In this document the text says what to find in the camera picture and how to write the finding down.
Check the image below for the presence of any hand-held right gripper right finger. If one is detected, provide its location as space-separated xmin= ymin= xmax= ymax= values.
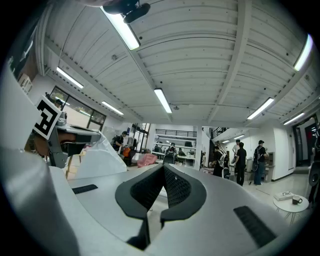
xmin=149 ymin=162 xmax=293 ymax=256

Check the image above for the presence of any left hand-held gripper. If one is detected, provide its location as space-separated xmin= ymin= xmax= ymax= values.
xmin=32 ymin=95 xmax=102 ymax=169

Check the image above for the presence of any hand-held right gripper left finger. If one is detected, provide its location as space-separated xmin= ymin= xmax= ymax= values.
xmin=67 ymin=162 xmax=166 ymax=256

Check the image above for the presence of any translucent white plastic bag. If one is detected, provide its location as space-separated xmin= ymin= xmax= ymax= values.
xmin=74 ymin=129 xmax=128 ymax=180

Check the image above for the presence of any person's left forearm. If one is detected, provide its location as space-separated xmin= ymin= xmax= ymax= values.
xmin=24 ymin=133 xmax=50 ymax=158

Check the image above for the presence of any person's left hand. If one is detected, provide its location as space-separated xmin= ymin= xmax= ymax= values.
xmin=59 ymin=132 xmax=77 ymax=146

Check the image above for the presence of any black railed staircase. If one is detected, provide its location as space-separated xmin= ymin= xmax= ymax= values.
xmin=210 ymin=126 xmax=230 ymax=151

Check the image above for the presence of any black double door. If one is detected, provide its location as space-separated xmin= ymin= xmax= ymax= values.
xmin=291 ymin=116 xmax=320 ymax=169

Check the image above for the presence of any round white wire-base side table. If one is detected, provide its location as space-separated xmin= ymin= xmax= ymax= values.
xmin=272 ymin=191 xmax=310 ymax=226

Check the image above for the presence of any person's black head camera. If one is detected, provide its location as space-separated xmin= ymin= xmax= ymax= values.
xmin=102 ymin=0 xmax=152 ymax=25

